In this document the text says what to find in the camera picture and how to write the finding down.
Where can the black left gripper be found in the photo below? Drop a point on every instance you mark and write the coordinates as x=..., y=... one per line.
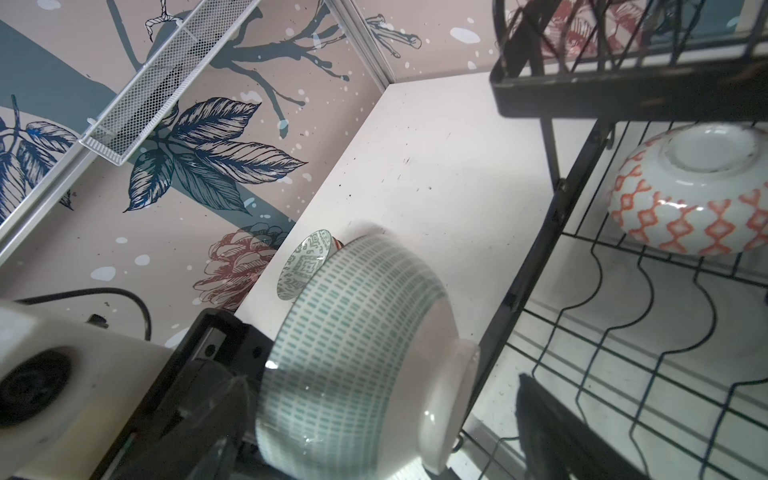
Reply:
x=198, y=418

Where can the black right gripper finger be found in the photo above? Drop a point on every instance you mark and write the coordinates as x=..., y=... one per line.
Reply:
x=557, y=445

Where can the grey green patterned bowl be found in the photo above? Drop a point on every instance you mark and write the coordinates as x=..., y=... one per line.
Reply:
x=302, y=264

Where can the blue geometric patterned bowl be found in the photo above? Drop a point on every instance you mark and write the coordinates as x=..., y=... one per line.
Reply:
x=697, y=190

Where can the black two-tier dish rack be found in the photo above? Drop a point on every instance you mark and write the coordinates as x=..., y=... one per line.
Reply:
x=663, y=355

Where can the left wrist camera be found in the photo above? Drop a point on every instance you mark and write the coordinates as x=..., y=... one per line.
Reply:
x=68, y=389

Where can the white mesh wall shelf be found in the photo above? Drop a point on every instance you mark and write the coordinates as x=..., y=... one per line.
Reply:
x=150, y=95

